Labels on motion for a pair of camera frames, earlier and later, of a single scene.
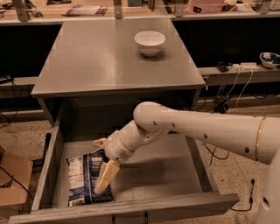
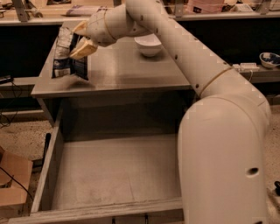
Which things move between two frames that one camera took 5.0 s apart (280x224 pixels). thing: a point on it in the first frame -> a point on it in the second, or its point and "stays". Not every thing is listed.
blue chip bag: (82, 174) -> (65, 65)
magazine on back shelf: (79, 10) stays
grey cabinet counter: (100, 58) stays
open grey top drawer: (166, 176) stays
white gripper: (115, 150) -> (96, 29)
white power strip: (245, 66) stays
